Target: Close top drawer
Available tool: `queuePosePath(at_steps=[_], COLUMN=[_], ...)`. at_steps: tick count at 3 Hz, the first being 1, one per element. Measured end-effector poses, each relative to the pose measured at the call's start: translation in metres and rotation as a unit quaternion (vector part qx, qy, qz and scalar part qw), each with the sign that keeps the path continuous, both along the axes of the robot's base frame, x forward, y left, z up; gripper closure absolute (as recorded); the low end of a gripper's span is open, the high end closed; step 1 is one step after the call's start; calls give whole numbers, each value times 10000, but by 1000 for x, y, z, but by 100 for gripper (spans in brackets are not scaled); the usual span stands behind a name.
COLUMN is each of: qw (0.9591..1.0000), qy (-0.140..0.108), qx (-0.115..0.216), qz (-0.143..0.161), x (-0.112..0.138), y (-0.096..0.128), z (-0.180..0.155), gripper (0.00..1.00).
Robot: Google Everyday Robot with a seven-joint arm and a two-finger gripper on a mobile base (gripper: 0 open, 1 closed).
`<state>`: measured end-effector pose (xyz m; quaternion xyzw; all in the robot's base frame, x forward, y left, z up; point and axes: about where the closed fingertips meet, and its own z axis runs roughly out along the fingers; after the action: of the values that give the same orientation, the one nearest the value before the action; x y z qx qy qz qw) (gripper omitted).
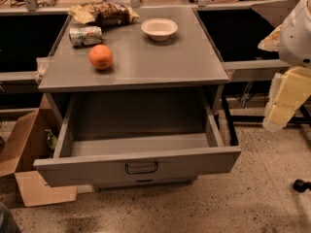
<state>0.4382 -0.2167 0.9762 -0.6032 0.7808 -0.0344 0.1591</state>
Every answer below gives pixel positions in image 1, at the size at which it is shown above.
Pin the cans in cardboard box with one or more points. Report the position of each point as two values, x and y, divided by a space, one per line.
51 139

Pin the orange fruit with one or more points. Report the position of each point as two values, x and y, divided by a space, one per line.
101 57

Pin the grey drawer cabinet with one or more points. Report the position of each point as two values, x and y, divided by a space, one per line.
185 61

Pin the black caster wheel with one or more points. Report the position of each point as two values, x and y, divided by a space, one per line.
301 185

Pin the crushed drink can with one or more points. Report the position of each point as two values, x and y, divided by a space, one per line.
86 36

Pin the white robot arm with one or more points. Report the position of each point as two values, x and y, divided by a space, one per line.
292 38

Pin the cardboard box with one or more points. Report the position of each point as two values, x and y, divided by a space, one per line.
27 143

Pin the grey top drawer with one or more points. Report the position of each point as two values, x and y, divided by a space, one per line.
138 137

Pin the white paper bowl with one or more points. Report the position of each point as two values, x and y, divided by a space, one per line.
159 29

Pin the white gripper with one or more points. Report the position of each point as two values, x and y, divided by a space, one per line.
296 39

